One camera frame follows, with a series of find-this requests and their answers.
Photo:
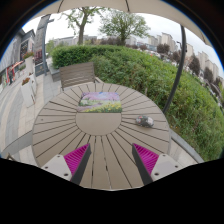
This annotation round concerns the transparent grey computer mouse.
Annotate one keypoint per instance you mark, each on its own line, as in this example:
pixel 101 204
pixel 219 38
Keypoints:
pixel 144 121

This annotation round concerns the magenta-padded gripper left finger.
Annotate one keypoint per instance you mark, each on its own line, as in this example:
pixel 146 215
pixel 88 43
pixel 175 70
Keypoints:
pixel 60 166

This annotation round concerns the tall white flower planter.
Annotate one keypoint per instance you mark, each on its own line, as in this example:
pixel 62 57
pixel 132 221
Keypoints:
pixel 29 63

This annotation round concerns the grey banner sign post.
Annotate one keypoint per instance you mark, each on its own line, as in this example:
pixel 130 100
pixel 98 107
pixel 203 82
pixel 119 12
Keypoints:
pixel 40 43

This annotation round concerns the low white flower planter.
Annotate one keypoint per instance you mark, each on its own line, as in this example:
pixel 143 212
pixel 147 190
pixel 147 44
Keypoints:
pixel 27 93

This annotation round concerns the brown slatted outdoor chair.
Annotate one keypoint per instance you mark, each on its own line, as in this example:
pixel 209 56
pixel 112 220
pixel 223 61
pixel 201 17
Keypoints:
pixel 77 74

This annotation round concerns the beige parasol canopy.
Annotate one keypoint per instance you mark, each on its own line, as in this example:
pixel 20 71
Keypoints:
pixel 100 4

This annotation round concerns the flower landscape print mouse pad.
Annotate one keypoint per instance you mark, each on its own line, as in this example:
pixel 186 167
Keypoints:
pixel 100 102

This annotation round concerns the thin-crowned tree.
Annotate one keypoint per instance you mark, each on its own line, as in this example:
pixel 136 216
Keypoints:
pixel 81 26

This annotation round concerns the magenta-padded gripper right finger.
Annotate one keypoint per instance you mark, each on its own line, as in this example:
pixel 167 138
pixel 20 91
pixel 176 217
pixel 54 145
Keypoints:
pixel 163 166

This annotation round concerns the round-crowned tree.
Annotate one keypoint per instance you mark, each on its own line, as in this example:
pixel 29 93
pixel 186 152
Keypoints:
pixel 124 25

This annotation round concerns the black curved parasol pole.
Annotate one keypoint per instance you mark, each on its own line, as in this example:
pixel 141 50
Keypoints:
pixel 178 68

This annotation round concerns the beige apartment buildings group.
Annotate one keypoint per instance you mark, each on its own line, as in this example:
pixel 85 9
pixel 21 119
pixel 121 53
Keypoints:
pixel 166 40

